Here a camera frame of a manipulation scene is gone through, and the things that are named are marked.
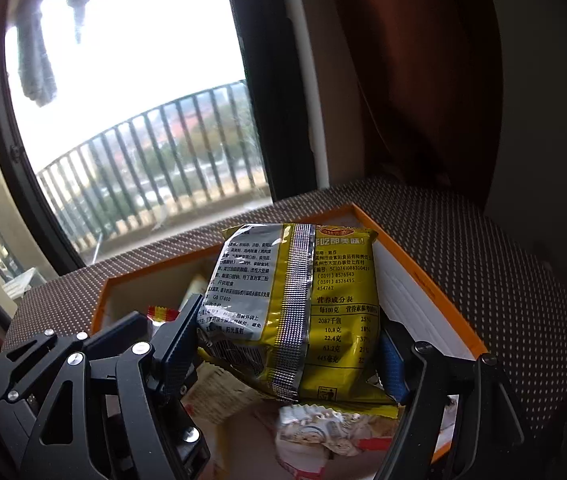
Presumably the grey hanging garment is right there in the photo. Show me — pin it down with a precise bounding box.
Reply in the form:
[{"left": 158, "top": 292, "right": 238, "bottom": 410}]
[
  {"left": 11, "top": 2, "right": 60, "bottom": 108},
  {"left": 65, "top": 0, "right": 94, "bottom": 47}
]

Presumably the cream snack packet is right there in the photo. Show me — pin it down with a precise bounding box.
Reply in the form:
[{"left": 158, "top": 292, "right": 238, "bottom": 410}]
[{"left": 178, "top": 272, "right": 210, "bottom": 312}]

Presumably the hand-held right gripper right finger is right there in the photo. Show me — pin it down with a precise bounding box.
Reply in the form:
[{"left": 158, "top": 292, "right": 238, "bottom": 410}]
[{"left": 373, "top": 320, "right": 527, "bottom": 480}]

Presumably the white red snack packet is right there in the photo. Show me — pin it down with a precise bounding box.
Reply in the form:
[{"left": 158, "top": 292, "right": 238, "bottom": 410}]
[{"left": 274, "top": 402, "right": 404, "bottom": 480}]

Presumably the black balcony railing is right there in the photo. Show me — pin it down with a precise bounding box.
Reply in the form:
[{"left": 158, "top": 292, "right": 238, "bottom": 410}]
[{"left": 0, "top": 80, "right": 270, "bottom": 281}]

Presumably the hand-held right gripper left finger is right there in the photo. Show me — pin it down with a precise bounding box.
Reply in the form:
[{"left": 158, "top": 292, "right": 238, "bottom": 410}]
[{"left": 21, "top": 294, "right": 212, "bottom": 480}]

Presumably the outdoor air conditioner unit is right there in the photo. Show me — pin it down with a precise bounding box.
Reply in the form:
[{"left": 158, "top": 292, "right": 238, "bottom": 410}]
[{"left": 1, "top": 267, "right": 47, "bottom": 302}]

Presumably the pale yellow chip packet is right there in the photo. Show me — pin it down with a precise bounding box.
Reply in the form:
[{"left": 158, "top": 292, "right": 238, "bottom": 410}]
[{"left": 181, "top": 360, "right": 279, "bottom": 428}]

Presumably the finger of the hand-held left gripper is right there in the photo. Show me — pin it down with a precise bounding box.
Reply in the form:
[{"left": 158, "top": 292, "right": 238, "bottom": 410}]
[{"left": 0, "top": 311, "right": 148, "bottom": 413}]

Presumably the yellow noodle packet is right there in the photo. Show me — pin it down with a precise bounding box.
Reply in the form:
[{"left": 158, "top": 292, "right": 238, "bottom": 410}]
[{"left": 198, "top": 222, "right": 404, "bottom": 421}]

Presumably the orange cardboard box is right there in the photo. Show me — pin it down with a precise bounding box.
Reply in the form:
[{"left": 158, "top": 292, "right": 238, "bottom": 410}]
[{"left": 90, "top": 202, "right": 489, "bottom": 466}]

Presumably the black window frame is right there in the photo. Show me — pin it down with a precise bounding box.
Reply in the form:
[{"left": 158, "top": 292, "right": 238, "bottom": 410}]
[{"left": 0, "top": 0, "right": 327, "bottom": 281}]

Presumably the red yellow snack packet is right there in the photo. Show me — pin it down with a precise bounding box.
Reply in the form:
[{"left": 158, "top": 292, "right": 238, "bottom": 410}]
[{"left": 148, "top": 305, "right": 182, "bottom": 324}]

